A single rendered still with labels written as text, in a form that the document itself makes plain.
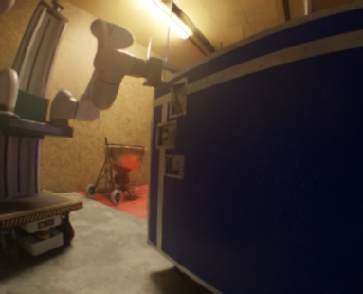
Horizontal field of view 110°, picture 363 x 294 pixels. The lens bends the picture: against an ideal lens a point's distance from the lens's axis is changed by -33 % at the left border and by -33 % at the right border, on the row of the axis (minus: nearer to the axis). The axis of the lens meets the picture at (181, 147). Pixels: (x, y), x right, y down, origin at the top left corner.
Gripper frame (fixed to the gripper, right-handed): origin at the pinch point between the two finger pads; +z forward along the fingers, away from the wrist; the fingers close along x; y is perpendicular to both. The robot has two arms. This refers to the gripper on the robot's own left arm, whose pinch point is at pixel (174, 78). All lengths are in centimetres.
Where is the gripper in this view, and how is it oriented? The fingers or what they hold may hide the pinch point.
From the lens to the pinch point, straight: 91.3
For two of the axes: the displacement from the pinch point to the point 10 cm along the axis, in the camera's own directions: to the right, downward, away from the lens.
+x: -0.5, 10.0, -0.5
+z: 8.0, 0.7, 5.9
